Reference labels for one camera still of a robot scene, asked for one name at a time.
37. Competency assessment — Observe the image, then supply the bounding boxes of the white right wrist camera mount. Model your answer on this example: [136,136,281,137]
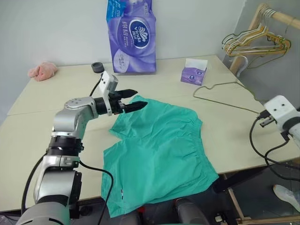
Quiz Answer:
[263,95,298,132]

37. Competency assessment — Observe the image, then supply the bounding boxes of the white plastic hook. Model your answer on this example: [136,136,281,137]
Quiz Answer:
[236,55,249,78]

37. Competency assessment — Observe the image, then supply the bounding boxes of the white shoe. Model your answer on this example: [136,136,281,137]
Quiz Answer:
[272,184,300,207]

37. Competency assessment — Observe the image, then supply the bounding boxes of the pink fluffy cloth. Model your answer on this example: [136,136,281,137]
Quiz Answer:
[27,61,59,82]

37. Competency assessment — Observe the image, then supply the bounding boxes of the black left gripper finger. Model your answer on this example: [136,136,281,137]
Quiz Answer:
[116,89,139,98]
[123,101,149,115]

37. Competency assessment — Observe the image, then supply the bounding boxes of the yellow wire hanger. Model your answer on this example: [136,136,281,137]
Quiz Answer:
[224,22,285,57]

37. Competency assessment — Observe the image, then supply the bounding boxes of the green wire hanger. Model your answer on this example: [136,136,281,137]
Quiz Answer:
[246,25,293,70]

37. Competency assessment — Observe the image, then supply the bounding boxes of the wooden clothes rack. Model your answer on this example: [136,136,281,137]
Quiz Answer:
[222,3,300,225]

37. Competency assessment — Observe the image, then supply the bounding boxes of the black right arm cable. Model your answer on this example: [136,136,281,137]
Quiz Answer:
[249,112,300,181]

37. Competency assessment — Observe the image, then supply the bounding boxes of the olive wire hanger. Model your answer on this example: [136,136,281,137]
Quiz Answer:
[193,80,267,115]

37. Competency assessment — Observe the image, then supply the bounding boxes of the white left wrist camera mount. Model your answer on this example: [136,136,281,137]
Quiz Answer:
[97,71,119,116]

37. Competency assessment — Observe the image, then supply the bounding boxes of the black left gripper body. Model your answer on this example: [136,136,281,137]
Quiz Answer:
[108,91,126,115]

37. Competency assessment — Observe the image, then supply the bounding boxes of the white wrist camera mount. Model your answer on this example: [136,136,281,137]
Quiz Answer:
[263,95,298,132]
[97,71,119,116]

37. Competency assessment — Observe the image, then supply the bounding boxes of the bunch of hangers on rack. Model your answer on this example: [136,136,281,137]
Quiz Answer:
[221,7,282,56]

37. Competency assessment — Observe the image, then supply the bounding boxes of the purple tissue box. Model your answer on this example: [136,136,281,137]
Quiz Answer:
[180,58,209,86]

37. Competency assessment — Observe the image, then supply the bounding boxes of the purple Vinda tissue roll pack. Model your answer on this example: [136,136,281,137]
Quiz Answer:
[105,0,158,76]

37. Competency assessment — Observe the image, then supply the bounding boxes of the green shorts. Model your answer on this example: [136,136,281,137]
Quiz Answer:
[100,95,219,218]

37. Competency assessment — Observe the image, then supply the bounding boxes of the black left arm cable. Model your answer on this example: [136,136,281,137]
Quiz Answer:
[21,73,115,225]

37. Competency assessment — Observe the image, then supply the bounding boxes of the black round cap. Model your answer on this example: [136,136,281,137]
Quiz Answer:
[91,62,105,74]

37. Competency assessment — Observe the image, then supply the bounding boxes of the dark rounded shape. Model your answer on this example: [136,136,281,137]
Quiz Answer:
[174,197,210,225]

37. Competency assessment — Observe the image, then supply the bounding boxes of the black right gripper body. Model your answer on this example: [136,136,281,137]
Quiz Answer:
[259,117,275,128]

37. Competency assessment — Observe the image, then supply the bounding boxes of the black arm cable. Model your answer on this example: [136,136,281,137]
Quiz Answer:
[249,112,300,181]
[21,73,115,225]

